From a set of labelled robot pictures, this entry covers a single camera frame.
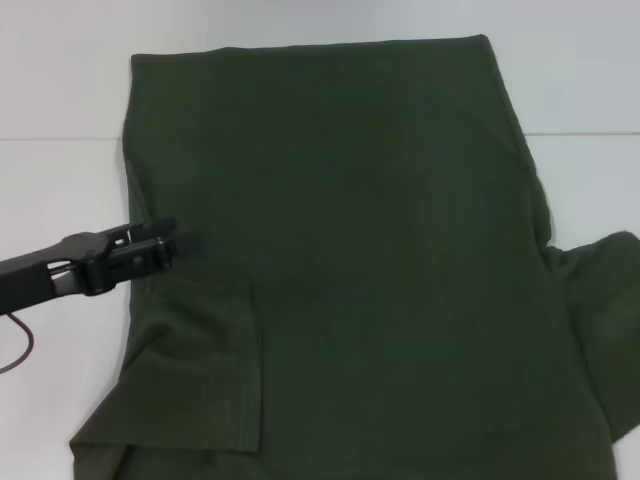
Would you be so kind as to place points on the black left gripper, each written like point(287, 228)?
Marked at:
point(100, 265)

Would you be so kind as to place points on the dark green t-shirt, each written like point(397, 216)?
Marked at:
point(350, 250)

